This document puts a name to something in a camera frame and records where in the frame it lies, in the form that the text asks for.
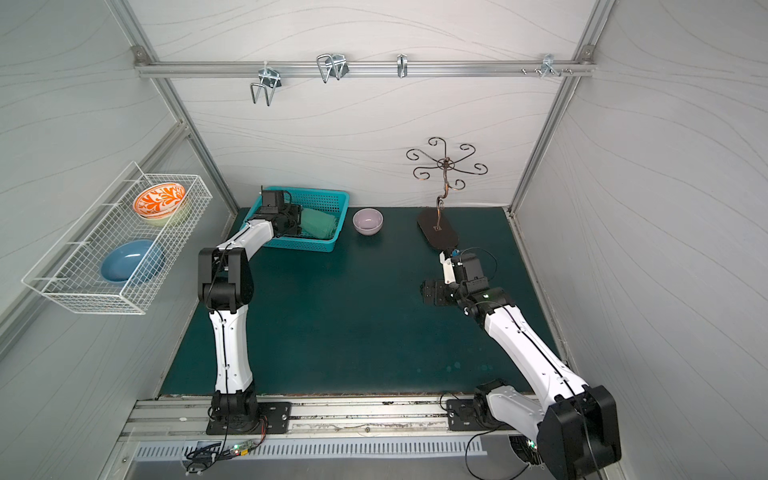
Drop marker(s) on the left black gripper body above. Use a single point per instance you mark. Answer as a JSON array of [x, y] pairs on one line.
[[294, 219]]

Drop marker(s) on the green long pants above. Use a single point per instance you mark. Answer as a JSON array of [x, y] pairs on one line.
[[317, 224]]

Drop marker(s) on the metal loop hook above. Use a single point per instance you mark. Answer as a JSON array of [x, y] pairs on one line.
[[332, 65]]

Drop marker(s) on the small pink bowl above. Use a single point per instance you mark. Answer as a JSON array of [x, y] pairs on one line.
[[368, 221]]

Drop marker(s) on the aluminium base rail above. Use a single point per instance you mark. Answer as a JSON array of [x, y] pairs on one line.
[[185, 417]]

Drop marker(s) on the black mounting plate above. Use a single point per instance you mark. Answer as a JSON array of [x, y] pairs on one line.
[[471, 415], [267, 418]]

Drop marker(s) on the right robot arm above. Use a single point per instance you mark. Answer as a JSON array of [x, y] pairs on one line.
[[570, 425]]

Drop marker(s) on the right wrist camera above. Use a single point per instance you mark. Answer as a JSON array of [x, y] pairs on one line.
[[447, 265]]

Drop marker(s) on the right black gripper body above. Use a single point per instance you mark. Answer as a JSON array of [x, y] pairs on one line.
[[438, 291]]

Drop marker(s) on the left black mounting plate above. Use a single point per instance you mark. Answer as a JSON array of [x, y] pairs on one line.
[[267, 418]]

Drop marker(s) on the metal hook right end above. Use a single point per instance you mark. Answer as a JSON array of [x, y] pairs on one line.
[[547, 68]]

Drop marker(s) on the blue bowl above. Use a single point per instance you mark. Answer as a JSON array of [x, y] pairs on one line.
[[134, 263]]

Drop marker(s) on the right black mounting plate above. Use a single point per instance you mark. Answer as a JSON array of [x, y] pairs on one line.
[[471, 415]]

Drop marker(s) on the orange patterned bowl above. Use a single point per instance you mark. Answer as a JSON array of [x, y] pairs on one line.
[[159, 201]]

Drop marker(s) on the small metal hook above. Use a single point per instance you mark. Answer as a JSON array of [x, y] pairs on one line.
[[402, 66]]

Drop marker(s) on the aluminium top rail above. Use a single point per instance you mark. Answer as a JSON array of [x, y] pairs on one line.
[[357, 69]]

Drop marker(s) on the teal plastic basket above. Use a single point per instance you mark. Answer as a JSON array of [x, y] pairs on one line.
[[330, 201]]

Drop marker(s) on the dark metal jewelry stand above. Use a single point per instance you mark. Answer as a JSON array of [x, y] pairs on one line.
[[433, 222]]

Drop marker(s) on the white wire wall basket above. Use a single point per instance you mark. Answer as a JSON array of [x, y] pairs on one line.
[[68, 274]]

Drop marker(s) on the dark green table mat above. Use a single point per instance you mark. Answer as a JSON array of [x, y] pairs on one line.
[[352, 321]]

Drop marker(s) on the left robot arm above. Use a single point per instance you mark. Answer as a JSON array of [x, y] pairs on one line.
[[226, 288]]

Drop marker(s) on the metal double hook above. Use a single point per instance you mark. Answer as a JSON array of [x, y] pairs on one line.
[[268, 81]]

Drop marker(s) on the white vent grille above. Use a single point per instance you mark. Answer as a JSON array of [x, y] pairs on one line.
[[327, 448]]

